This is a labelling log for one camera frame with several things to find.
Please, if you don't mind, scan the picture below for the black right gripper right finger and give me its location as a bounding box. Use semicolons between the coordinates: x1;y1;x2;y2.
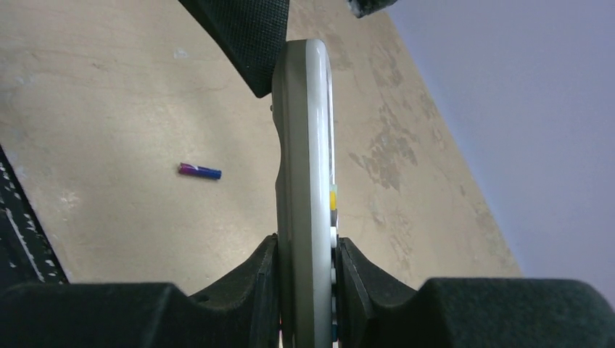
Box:
337;238;614;347

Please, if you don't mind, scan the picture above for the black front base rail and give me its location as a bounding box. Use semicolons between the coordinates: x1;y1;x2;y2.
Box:
1;152;68;290

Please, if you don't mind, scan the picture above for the white universal AC remote control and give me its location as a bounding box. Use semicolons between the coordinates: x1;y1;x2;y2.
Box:
271;39;337;347

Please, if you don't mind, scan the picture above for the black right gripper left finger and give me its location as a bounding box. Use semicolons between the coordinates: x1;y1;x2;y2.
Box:
1;235;279;347

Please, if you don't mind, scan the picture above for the blue purple AAA battery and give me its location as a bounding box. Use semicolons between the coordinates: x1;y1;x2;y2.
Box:
178;162;222;180

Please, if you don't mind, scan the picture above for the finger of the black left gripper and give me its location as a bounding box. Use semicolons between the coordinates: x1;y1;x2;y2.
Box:
347;0;397;18
180;0;289;98

